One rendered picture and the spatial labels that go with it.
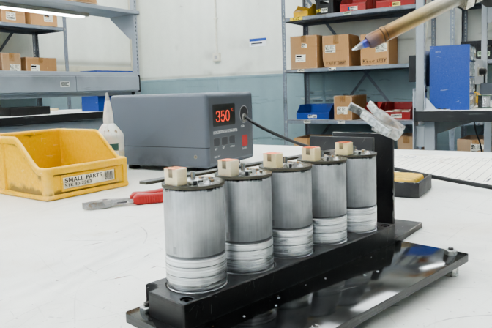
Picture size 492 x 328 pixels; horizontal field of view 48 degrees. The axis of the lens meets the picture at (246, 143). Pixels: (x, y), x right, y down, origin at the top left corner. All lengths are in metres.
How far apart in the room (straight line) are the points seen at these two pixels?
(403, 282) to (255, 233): 0.07
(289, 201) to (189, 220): 0.06
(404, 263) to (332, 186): 0.05
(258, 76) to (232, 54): 0.39
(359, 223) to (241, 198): 0.09
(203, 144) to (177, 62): 5.53
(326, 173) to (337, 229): 0.03
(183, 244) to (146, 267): 0.11
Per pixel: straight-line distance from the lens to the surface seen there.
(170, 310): 0.22
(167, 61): 6.26
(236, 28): 5.71
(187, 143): 0.66
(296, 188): 0.25
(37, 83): 3.00
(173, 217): 0.21
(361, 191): 0.29
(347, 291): 0.25
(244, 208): 0.23
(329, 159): 0.27
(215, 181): 0.22
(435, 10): 0.31
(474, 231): 0.40
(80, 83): 3.17
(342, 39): 4.68
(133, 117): 0.71
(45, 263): 0.35
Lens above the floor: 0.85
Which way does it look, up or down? 6 degrees down
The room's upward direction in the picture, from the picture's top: 2 degrees counter-clockwise
